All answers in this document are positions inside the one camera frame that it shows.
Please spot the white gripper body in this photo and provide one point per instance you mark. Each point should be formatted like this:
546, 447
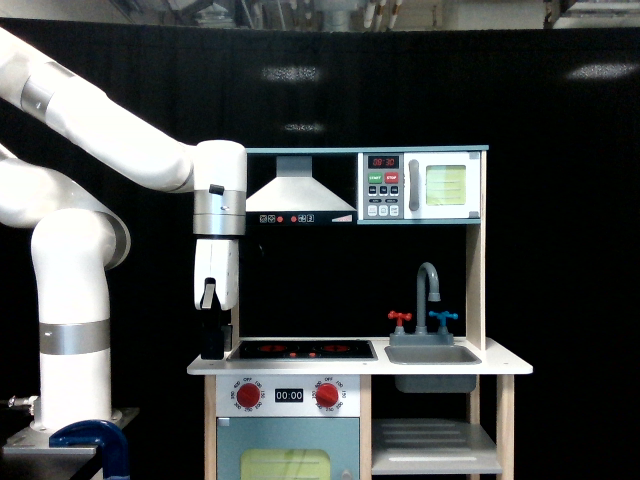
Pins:
216, 273

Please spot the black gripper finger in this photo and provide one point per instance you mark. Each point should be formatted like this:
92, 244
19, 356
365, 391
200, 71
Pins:
227, 332
212, 336

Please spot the white toy microwave door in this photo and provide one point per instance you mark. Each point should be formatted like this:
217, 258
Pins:
442, 185

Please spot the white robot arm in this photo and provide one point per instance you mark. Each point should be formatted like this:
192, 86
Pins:
76, 239

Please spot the left red oven knob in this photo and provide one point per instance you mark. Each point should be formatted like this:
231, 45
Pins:
248, 396

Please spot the red oven knob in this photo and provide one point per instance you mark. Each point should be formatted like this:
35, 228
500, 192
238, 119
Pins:
248, 396
327, 395

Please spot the black oven timer display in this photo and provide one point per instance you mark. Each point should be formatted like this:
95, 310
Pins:
289, 395

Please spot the right red oven knob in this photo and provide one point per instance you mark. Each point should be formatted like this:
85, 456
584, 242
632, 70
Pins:
327, 395

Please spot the teal lower oven door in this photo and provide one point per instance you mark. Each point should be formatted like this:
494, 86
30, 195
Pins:
288, 448

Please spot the black toy stovetop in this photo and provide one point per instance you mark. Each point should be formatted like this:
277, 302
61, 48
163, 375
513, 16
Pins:
303, 350

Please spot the silver toy range hood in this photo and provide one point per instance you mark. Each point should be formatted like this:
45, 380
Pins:
295, 198

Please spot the blue clamp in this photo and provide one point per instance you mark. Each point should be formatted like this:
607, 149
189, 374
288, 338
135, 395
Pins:
104, 435

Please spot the grey toy sink basin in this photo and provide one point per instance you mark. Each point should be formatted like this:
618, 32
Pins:
439, 369

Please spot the grey microwave control panel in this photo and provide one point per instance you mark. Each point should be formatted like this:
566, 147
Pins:
381, 186

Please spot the grey toy faucet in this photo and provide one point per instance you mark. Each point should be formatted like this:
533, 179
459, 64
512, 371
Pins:
427, 289

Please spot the grey lower shelf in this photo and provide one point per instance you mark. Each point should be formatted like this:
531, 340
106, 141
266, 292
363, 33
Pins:
412, 446

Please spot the black backdrop curtain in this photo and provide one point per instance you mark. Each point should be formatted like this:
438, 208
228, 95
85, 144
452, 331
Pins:
563, 207

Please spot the wooden toy kitchen frame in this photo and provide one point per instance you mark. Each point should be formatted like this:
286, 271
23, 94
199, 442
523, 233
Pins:
340, 282

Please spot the red faucet tap handle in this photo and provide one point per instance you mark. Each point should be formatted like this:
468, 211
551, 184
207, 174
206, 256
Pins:
400, 320

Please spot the blue faucet tap handle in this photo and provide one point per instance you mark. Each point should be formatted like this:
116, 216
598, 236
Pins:
443, 318

